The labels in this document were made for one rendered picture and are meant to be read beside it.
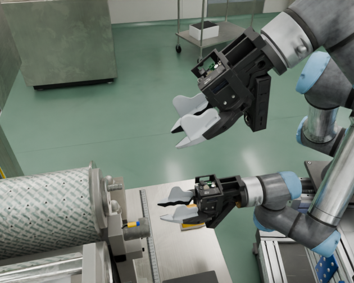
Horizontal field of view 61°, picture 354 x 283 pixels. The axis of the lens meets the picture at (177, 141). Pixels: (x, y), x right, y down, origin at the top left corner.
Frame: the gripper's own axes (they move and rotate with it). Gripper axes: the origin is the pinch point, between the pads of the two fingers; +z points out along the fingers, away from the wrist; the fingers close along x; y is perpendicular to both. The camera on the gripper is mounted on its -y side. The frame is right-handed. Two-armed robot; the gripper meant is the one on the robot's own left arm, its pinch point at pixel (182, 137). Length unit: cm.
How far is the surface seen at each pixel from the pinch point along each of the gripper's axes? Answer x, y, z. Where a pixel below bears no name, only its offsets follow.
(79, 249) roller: 9.3, 2.0, 24.9
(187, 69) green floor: -286, -151, 34
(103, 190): 1.7, 3.1, 17.2
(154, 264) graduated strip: -2.3, -31.5, 35.8
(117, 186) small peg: 0.5, 0.8, 15.9
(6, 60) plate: -73, 21, 47
